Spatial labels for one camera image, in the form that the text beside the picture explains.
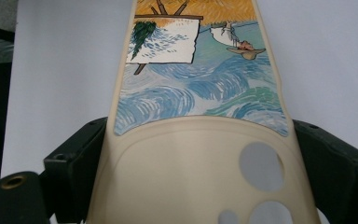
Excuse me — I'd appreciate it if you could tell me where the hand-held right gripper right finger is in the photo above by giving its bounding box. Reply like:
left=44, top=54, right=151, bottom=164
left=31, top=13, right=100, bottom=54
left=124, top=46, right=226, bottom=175
left=293, top=119, right=358, bottom=224

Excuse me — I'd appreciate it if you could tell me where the beige painted phone case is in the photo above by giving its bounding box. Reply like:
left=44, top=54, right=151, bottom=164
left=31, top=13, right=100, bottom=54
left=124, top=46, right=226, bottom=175
left=85, top=0, right=323, bottom=224

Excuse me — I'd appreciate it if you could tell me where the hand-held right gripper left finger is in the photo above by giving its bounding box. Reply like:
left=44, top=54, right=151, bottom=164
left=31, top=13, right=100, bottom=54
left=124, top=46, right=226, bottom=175
left=38, top=116, right=109, bottom=224

